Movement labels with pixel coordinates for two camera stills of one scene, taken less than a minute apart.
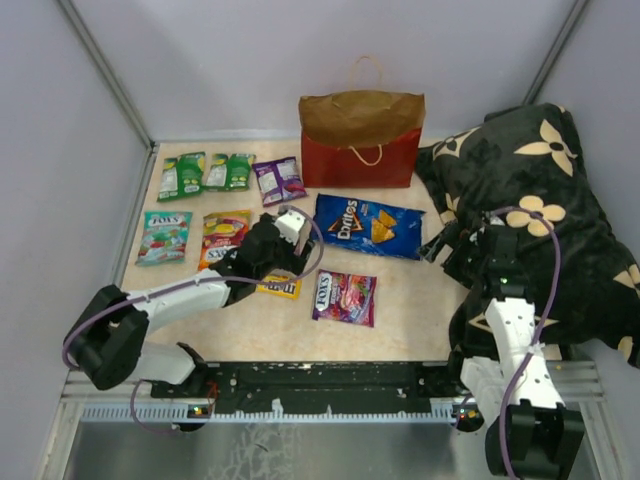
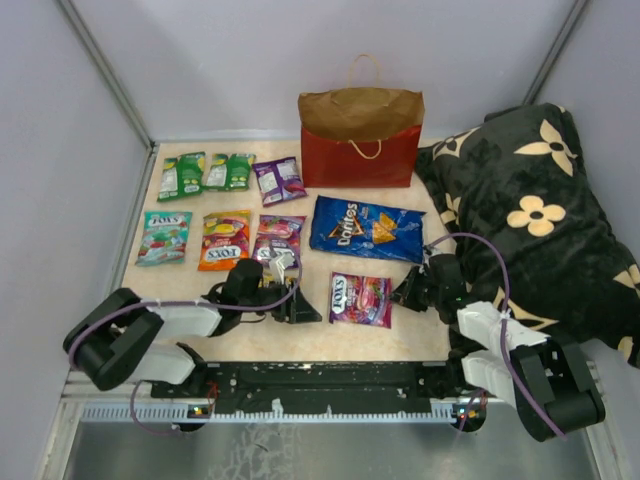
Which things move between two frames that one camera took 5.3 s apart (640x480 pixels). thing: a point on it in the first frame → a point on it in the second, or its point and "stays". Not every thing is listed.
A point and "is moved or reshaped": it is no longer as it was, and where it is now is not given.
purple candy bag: (280, 180) stays
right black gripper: (462, 238) → (404, 293)
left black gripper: (295, 261) → (297, 310)
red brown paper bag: (362, 138) stays
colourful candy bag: (164, 237) stays
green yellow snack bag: (182, 176) stays
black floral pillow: (523, 158) stays
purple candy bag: (345, 297) is moved or reshaped
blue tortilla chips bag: (350, 224) stays
